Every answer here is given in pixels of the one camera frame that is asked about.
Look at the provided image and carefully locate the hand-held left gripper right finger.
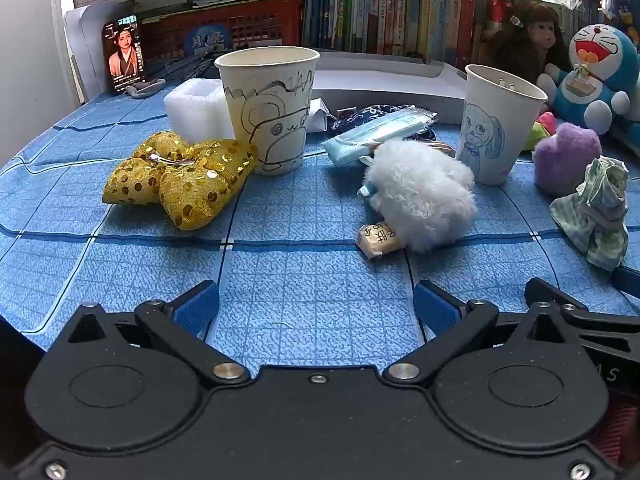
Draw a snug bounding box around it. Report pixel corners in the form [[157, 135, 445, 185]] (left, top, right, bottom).
[[382, 281, 576, 385]]

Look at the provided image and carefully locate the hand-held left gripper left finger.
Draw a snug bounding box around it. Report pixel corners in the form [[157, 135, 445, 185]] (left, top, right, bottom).
[[66, 280, 252, 387]]

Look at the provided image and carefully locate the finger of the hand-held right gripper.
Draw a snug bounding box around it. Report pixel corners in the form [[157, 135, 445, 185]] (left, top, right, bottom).
[[612, 266, 640, 295], [525, 277, 640, 346]]

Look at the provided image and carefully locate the green checked cloth doll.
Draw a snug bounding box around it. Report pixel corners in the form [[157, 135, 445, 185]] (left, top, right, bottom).
[[550, 156, 630, 272]]

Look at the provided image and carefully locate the small beige printed packet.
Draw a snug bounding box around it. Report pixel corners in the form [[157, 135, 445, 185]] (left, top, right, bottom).
[[356, 221, 408, 261]]

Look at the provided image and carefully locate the white fluffy plush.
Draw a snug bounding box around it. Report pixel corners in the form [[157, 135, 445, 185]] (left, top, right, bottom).
[[357, 139, 479, 253]]

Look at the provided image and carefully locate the gold sequin heart plush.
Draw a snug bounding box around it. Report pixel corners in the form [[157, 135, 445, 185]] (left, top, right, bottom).
[[102, 131, 259, 231]]

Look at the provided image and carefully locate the purple plush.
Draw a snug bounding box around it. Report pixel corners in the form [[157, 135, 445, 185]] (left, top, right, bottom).
[[532, 122, 603, 198]]

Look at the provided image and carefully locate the pink and green plush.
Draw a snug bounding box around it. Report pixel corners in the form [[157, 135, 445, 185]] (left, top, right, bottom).
[[522, 110, 558, 153]]

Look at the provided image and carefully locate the blue face mask pack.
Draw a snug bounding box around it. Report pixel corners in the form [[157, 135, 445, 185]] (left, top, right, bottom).
[[320, 105, 439, 167]]

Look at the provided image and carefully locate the white foam block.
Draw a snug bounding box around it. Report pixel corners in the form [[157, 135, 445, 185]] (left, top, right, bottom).
[[163, 78, 236, 142]]

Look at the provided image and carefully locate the navy floral fabric pouch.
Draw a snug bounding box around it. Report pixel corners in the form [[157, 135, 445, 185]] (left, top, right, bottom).
[[331, 104, 438, 141]]

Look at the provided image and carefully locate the white cardboard box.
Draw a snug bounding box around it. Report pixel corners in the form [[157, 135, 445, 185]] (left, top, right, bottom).
[[310, 50, 468, 126]]

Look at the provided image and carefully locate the person's red knit clothing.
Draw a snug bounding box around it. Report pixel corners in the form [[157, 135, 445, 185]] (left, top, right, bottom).
[[592, 395, 640, 466]]

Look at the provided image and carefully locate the blue checked tablecloth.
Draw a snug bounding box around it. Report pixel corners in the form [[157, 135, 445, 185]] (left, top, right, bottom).
[[0, 50, 640, 361]]

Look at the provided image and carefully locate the paper cup with blue drawing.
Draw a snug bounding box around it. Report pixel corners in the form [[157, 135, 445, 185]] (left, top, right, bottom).
[[454, 64, 549, 186]]

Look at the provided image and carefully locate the blue cat plush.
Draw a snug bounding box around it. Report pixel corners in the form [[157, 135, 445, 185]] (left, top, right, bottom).
[[537, 23, 640, 136]]

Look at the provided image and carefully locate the paper cup with black drawing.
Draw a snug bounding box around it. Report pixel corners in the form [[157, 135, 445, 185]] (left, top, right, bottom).
[[214, 46, 321, 176]]

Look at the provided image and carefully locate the white folded paper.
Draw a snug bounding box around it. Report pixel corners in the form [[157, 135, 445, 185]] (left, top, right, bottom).
[[305, 97, 335, 133]]

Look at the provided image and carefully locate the black smartphone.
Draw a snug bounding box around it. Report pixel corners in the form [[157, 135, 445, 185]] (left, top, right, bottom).
[[102, 14, 147, 97]]

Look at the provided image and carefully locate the brown monkey plush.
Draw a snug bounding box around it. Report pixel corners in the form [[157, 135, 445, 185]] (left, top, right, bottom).
[[487, 1, 573, 86]]

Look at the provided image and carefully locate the blue round sign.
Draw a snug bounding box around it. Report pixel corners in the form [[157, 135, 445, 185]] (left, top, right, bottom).
[[184, 27, 233, 58]]

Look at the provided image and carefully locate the blue printed carton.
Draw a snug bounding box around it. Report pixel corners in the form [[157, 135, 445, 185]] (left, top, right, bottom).
[[600, 0, 640, 48]]

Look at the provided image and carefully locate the red plastic basket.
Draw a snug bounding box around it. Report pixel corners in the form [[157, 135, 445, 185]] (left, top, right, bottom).
[[140, 0, 304, 68]]

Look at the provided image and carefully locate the white paper board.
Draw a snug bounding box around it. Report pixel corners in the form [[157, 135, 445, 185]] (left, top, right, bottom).
[[64, 2, 138, 103]]

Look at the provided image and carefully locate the red can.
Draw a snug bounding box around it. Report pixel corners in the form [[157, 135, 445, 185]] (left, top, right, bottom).
[[486, 0, 513, 31]]

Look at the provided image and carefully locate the row of books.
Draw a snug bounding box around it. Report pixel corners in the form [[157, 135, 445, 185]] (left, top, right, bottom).
[[300, 0, 543, 63]]

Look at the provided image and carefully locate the grey loop strap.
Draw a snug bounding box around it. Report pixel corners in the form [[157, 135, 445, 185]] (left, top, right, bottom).
[[125, 78, 167, 98]]

